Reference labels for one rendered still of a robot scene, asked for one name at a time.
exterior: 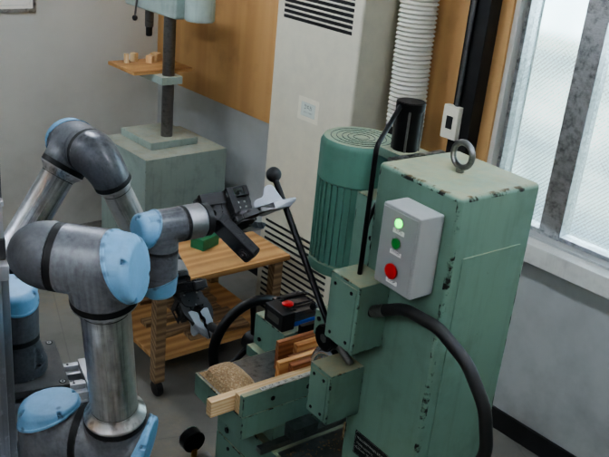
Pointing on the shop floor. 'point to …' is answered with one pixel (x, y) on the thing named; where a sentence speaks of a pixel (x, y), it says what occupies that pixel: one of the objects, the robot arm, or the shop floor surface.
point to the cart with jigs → (200, 260)
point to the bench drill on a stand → (188, 189)
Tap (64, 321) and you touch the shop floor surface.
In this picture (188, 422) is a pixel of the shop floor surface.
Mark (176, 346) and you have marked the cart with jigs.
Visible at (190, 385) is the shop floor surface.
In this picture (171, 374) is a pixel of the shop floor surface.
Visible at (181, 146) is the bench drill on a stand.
